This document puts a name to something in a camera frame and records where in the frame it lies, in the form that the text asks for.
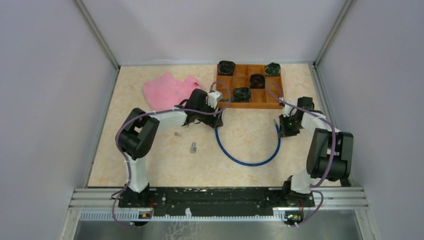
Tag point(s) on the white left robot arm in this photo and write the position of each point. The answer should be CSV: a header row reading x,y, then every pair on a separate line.
x,y
136,136

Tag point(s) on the wooden compartment tray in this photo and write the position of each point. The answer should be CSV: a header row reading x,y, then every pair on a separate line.
x,y
266,98

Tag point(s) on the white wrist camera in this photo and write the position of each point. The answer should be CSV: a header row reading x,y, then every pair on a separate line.
x,y
289,109
213,98

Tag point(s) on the grey slotted cable duct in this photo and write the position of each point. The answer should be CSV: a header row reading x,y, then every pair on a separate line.
x,y
278,214

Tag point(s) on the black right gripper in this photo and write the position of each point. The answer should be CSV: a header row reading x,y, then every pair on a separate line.
x,y
284,132

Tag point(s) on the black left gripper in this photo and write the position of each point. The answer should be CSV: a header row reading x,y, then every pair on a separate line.
x,y
215,122

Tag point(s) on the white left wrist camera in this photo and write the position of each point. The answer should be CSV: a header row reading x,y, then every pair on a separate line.
x,y
213,98

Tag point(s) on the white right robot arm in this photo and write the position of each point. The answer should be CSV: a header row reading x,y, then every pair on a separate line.
x,y
330,152

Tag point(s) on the pink cloth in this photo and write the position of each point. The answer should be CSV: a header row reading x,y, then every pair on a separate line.
x,y
166,91

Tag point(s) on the grey combination lock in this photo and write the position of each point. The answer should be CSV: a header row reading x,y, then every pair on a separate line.
x,y
193,148

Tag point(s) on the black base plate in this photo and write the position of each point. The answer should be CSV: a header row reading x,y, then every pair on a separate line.
x,y
214,201

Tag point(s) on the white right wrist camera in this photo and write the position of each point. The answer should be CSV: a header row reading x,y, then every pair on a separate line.
x,y
289,109

